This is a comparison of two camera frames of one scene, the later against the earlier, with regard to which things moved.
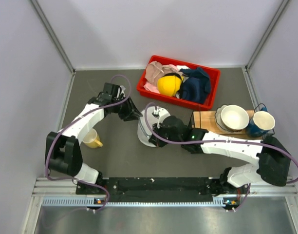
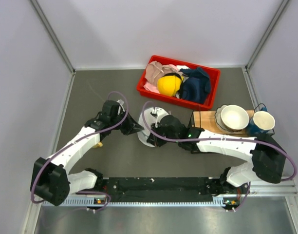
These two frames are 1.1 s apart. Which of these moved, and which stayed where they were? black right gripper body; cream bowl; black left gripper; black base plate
Moved: black left gripper
Stayed: black right gripper body; black base plate; cream bowl
